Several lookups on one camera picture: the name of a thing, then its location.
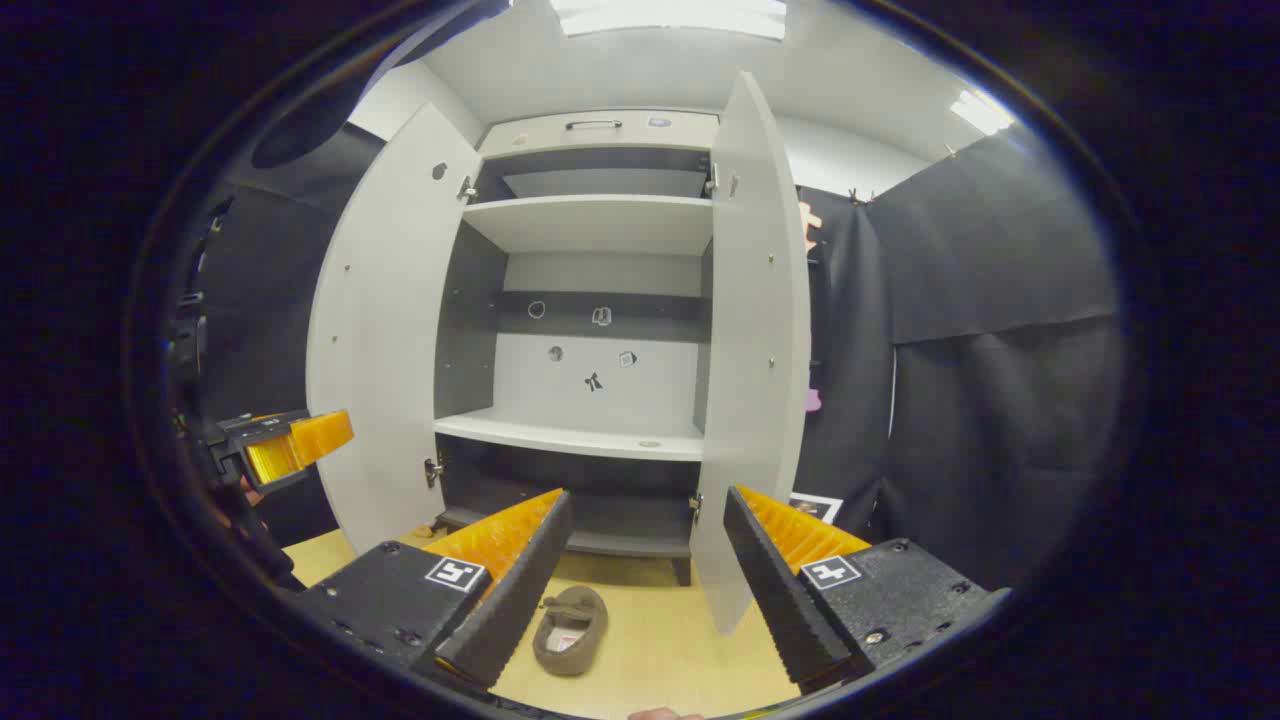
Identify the white photo cover book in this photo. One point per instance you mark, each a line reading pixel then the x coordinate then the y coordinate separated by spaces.
pixel 815 507

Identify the brown fuzzy shoe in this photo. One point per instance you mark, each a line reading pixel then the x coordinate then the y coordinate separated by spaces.
pixel 575 620

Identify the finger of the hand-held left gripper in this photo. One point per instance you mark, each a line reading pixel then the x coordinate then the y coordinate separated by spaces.
pixel 300 440

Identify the ceiling light panel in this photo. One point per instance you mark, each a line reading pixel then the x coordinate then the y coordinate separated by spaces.
pixel 670 15
pixel 982 112

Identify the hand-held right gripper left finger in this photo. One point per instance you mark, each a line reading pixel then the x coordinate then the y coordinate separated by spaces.
pixel 515 590

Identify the white shoe cabinet door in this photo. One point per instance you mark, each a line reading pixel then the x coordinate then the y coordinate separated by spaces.
pixel 385 340
pixel 750 350

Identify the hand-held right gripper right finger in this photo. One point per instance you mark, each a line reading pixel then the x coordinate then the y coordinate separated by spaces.
pixel 780 590

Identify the white cabinet drawer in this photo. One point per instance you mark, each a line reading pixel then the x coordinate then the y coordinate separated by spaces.
pixel 640 135

